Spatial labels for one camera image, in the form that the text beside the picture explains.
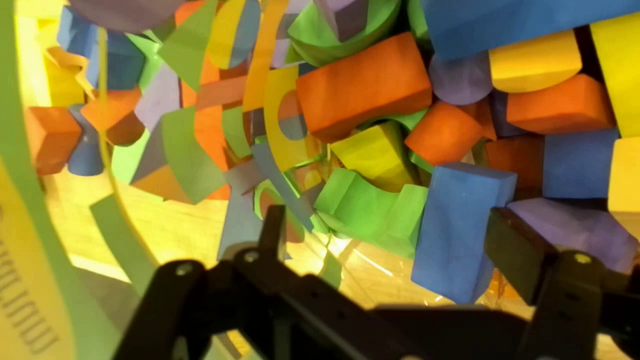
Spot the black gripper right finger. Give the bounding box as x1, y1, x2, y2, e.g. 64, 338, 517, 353
485, 204, 640, 360

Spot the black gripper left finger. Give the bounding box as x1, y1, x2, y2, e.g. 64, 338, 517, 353
111, 204, 349, 360

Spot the blue rectangular foam block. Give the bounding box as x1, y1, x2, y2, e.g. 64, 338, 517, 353
410, 162, 521, 307

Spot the purple flat foam block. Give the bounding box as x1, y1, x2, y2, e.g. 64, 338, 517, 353
506, 197, 640, 276

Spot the blue square foam block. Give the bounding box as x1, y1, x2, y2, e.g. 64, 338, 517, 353
541, 129, 621, 203

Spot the orange wedge foam block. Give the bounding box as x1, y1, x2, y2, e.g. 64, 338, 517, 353
504, 73, 614, 136

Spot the green arch foam block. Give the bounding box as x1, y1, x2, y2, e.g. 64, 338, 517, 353
312, 166, 431, 261

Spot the orange rounded foam block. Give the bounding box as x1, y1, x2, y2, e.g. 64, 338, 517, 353
402, 101, 486, 169

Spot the tall yellow foam block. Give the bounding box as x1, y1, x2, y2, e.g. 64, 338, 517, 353
588, 11, 640, 140

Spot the yellow rounded foam block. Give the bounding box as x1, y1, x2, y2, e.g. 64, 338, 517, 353
486, 29, 585, 97

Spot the yellow-green foam block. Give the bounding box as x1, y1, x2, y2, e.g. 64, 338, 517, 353
328, 120, 418, 194

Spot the large blue foam block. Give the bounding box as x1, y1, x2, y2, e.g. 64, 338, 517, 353
423, 0, 640, 65

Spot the long orange foam block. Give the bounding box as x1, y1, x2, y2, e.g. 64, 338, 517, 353
295, 31, 434, 145

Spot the purple foam cylinder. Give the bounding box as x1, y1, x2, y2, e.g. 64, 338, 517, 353
426, 51, 495, 109

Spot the green foam ring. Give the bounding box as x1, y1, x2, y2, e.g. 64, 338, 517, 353
287, 0, 402, 69

